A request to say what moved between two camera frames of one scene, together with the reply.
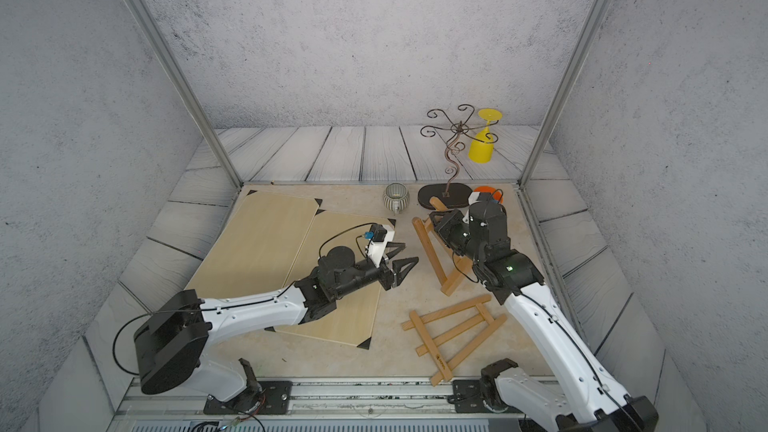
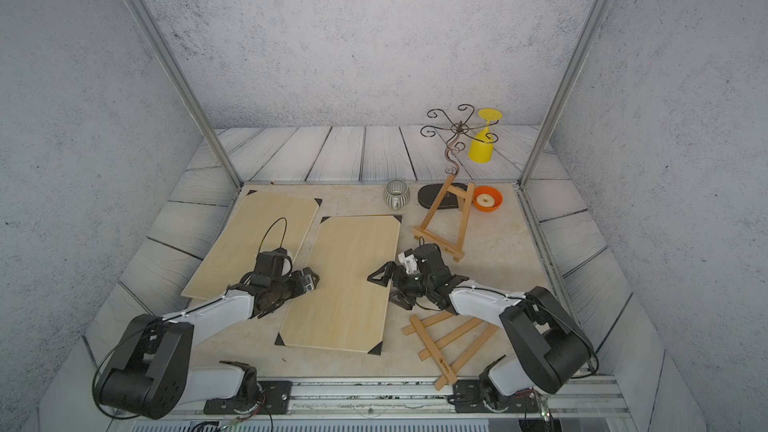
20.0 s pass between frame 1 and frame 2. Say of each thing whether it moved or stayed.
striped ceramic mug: stayed
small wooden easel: moved
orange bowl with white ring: stayed
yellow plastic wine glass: stayed
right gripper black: moved
